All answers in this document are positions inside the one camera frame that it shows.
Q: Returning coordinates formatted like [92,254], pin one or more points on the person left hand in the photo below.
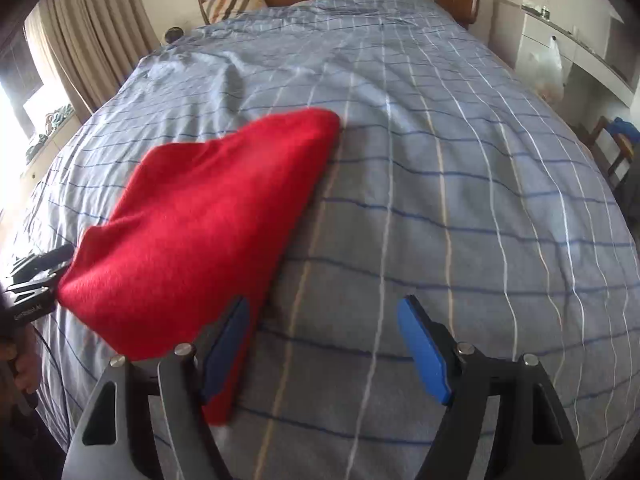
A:
[25,359]

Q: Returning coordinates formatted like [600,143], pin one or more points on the beige curtain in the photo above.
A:
[88,48]

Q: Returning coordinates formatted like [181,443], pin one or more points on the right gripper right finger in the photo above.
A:
[533,438]

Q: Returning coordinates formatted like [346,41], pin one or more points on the white desk cabinet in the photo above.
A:
[517,35]

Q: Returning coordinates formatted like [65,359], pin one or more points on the blue cloth on chair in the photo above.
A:
[628,129]

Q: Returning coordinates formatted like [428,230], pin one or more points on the striped brown pillow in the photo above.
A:
[216,11]

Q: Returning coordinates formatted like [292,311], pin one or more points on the white plastic bag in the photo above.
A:
[548,76]

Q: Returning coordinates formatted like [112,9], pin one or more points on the clutter on window sill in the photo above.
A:
[52,123]

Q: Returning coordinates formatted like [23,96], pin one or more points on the red knit sweater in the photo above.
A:
[197,225]

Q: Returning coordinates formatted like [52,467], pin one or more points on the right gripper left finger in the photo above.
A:
[115,439]

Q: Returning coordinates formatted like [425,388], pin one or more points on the blue checked duvet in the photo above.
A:
[452,182]

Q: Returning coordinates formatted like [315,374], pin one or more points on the wooden chair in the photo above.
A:
[612,151]

